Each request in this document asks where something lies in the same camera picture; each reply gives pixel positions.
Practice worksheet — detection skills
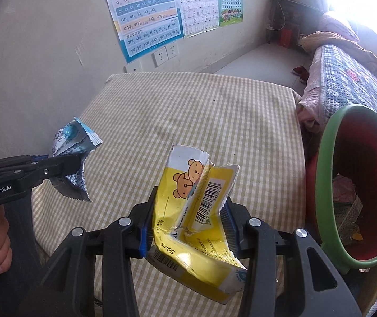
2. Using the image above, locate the white milk carton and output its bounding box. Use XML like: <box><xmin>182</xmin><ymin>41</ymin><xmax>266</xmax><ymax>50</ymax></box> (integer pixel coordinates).
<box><xmin>335</xmin><ymin>195</ymin><xmax>364</xmax><ymax>245</ymax></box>

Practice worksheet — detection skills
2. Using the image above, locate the red box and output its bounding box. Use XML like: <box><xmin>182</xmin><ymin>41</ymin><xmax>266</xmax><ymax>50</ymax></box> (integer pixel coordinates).
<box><xmin>279</xmin><ymin>28</ymin><xmax>293</xmax><ymax>47</ymax></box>

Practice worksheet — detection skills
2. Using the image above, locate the yellow blanket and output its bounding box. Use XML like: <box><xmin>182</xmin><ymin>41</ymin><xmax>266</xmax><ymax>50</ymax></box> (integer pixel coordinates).
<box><xmin>301</xmin><ymin>30</ymin><xmax>377</xmax><ymax>77</ymax></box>

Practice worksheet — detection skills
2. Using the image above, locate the red shoe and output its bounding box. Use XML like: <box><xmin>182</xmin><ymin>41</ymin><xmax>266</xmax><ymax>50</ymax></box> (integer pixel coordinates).
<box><xmin>292</xmin><ymin>65</ymin><xmax>311</xmax><ymax>85</ymax></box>

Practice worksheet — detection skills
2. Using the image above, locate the yellow bear print carton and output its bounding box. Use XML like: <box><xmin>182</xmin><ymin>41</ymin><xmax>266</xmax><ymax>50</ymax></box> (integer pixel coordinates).
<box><xmin>145</xmin><ymin>143</ymin><xmax>249</xmax><ymax>304</ymax></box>

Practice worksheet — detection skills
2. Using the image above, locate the light blue wrapper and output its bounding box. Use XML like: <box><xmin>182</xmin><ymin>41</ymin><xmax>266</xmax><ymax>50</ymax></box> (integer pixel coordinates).
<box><xmin>48</xmin><ymin>117</ymin><xmax>104</xmax><ymax>203</ymax></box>

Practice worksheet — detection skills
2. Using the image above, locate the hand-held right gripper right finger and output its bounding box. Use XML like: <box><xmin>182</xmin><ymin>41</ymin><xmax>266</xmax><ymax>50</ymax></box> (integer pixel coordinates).
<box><xmin>223</xmin><ymin>198</ymin><xmax>362</xmax><ymax>317</ymax></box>

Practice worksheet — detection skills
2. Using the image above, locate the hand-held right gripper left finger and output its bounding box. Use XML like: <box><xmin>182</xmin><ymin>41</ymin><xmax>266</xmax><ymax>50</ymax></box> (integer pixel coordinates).
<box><xmin>40</xmin><ymin>187</ymin><xmax>159</xmax><ymax>317</ymax></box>

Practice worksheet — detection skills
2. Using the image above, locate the pink bed sheet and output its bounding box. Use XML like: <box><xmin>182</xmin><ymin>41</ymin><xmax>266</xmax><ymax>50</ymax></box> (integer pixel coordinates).
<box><xmin>296</xmin><ymin>46</ymin><xmax>326</xmax><ymax>139</ymax></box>

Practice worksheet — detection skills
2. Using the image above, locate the bed with plaid quilt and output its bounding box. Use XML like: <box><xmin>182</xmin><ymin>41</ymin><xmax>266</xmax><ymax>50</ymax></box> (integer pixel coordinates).
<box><xmin>314</xmin><ymin>44</ymin><xmax>377</xmax><ymax>146</ymax></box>

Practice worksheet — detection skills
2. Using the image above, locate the phonics wall poster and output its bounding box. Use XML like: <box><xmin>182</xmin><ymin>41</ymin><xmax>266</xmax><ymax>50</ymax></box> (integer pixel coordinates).
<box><xmin>99</xmin><ymin>0</ymin><xmax>185</xmax><ymax>64</ymax></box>

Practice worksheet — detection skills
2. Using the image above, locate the white wall socket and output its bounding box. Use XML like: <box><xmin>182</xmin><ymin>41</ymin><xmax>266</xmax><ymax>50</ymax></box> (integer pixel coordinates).
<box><xmin>124</xmin><ymin>60</ymin><xmax>143</xmax><ymax>74</ymax></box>
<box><xmin>166</xmin><ymin>42</ymin><xmax>180</xmax><ymax>60</ymax></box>
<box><xmin>151</xmin><ymin>47</ymin><xmax>168</xmax><ymax>68</ymax></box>

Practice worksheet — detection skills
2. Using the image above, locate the pink pillow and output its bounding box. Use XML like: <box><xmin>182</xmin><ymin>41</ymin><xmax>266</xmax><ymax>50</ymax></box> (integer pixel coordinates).
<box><xmin>317</xmin><ymin>11</ymin><xmax>361</xmax><ymax>43</ymax></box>

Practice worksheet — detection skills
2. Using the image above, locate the red bin with green rim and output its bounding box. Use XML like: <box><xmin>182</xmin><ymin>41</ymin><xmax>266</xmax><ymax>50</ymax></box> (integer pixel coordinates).
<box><xmin>306</xmin><ymin>104</ymin><xmax>377</xmax><ymax>274</ymax></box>

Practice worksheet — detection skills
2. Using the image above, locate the white chart wall poster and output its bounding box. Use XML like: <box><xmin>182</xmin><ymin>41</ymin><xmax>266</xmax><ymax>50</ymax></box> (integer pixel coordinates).
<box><xmin>174</xmin><ymin>0</ymin><xmax>220</xmax><ymax>38</ymax></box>

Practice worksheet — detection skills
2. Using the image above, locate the checkered tablecloth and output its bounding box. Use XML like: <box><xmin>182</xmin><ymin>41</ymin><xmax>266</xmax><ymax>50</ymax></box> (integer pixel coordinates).
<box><xmin>31</xmin><ymin>71</ymin><xmax>308</xmax><ymax>317</ymax></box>

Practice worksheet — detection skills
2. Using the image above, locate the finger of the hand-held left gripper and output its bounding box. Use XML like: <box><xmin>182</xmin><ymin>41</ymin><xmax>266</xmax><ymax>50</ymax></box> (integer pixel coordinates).
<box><xmin>0</xmin><ymin>155</ymin><xmax>48</xmax><ymax>172</ymax></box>
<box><xmin>20</xmin><ymin>153</ymin><xmax>83</xmax><ymax>185</ymax></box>

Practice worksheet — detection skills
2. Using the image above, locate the dark wooden shelf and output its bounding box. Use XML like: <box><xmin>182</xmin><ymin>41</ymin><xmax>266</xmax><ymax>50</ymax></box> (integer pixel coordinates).
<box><xmin>266</xmin><ymin>0</ymin><xmax>324</xmax><ymax>48</ymax></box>

